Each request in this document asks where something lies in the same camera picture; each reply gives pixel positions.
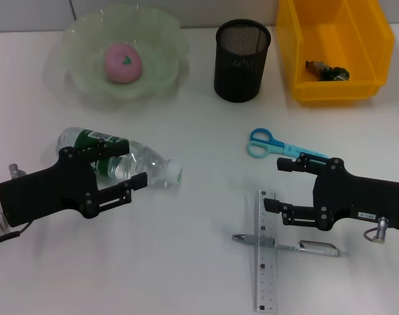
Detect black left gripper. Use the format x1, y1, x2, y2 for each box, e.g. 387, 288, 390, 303
0, 138, 148, 229

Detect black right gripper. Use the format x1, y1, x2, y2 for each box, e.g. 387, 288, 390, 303
263, 153, 399, 232

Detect clear water bottle green label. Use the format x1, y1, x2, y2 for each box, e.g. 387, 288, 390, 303
56, 127, 183, 190

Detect pink round ball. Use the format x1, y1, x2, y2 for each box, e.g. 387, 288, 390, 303
102, 43, 144, 85

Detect green plastic wrapper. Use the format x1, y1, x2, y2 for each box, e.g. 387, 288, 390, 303
304, 60, 351, 82

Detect blue scissors with sheath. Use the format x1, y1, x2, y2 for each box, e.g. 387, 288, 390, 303
245, 127, 330, 161

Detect white silver ballpoint pen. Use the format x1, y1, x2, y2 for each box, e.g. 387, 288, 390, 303
231, 233, 341, 259

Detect transparent plastic ruler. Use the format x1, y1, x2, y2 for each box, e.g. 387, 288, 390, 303
253, 189, 279, 312

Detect translucent green fruit bowl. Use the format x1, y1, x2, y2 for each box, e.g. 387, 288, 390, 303
43, 5, 191, 111

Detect black mesh pen holder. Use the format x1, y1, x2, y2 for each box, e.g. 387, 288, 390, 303
214, 18, 272, 103

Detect yellow plastic storage bin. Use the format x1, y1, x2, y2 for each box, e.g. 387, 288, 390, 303
275, 0, 396, 106

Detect right gripper cable with connector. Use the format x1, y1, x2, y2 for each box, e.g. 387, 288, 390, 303
363, 216, 390, 244

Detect gripper cable with connector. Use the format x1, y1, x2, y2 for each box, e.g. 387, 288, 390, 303
0, 163, 35, 245
363, 216, 390, 244

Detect left gripper cable with connector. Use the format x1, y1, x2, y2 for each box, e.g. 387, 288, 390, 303
0, 163, 35, 245

